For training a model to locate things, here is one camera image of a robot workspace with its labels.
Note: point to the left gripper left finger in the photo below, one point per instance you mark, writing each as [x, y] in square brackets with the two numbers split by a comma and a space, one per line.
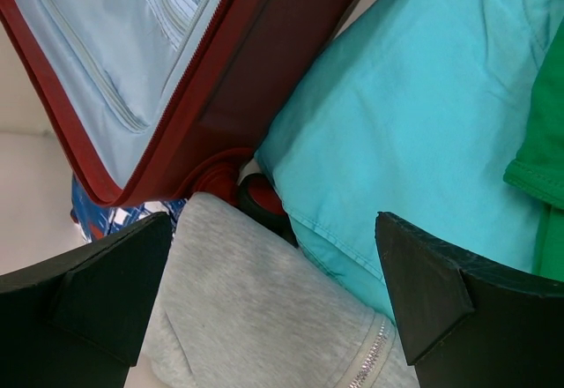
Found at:
[79, 319]

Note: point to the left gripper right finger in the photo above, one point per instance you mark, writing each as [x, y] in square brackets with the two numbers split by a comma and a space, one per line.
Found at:
[465, 320]

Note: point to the green t-shirt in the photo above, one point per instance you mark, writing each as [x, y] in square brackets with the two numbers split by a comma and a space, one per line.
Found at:
[537, 168]

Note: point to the teal shorts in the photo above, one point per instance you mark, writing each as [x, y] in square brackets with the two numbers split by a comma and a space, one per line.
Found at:
[417, 108]

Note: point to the blue white patterned garment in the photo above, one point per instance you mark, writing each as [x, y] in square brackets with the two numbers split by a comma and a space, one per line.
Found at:
[95, 221]

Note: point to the red open suitcase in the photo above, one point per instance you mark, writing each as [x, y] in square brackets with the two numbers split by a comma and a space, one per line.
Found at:
[155, 100]

